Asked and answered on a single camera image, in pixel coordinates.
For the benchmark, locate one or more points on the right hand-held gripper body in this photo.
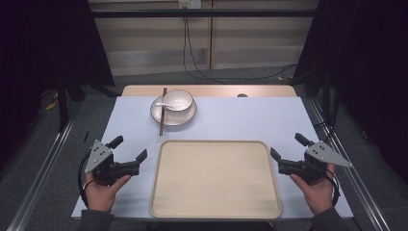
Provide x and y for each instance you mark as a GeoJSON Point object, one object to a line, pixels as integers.
{"type": "Point", "coordinates": [316, 160]}

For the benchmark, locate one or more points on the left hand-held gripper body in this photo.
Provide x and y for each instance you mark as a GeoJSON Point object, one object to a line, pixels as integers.
{"type": "Point", "coordinates": [102, 166]}

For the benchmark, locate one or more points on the person's left hand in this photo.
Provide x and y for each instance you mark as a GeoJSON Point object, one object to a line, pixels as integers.
{"type": "Point", "coordinates": [101, 197]}

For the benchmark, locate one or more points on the person's right hand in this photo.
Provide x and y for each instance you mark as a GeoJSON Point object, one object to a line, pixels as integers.
{"type": "Point", "coordinates": [319, 195]}

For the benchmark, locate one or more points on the small black stick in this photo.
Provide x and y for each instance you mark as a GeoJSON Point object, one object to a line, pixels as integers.
{"type": "Point", "coordinates": [86, 137]}

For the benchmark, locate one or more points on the brown wooden chopsticks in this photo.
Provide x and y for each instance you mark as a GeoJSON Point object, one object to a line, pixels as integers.
{"type": "Point", "coordinates": [162, 118]}

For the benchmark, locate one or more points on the pale blue table cover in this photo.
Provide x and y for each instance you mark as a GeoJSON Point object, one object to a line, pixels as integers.
{"type": "Point", "coordinates": [243, 118]}

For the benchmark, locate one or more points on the white plate with dark rim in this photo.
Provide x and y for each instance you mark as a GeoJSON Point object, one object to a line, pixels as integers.
{"type": "Point", "coordinates": [179, 118]}

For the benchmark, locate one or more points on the white ceramic spoon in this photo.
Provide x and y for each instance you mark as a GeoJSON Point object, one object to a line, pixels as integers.
{"type": "Point", "coordinates": [166, 105]}

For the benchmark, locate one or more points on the beige rectangular tray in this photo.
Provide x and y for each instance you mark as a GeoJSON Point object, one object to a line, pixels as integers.
{"type": "Point", "coordinates": [215, 179]}

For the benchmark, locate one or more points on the dark round table grommet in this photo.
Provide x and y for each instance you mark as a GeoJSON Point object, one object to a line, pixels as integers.
{"type": "Point", "coordinates": [242, 95]}

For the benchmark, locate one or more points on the white bowl with dark rim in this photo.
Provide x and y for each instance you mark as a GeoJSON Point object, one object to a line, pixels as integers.
{"type": "Point", "coordinates": [186, 97]}

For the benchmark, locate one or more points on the black curtain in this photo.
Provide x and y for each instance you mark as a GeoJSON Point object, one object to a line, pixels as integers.
{"type": "Point", "coordinates": [369, 64]}
{"type": "Point", "coordinates": [45, 45]}

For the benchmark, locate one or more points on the black horizontal bar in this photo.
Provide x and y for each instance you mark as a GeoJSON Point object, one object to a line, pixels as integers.
{"type": "Point", "coordinates": [205, 13]}

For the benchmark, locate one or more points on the metal floor rail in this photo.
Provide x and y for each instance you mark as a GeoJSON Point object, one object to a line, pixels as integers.
{"type": "Point", "coordinates": [38, 173]}
{"type": "Point", "coordinates": [359, 179]}

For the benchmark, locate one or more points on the white wall outlet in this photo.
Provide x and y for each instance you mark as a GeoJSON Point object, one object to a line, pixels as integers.
{"type": "Point", "coordinates": [190, 3]}

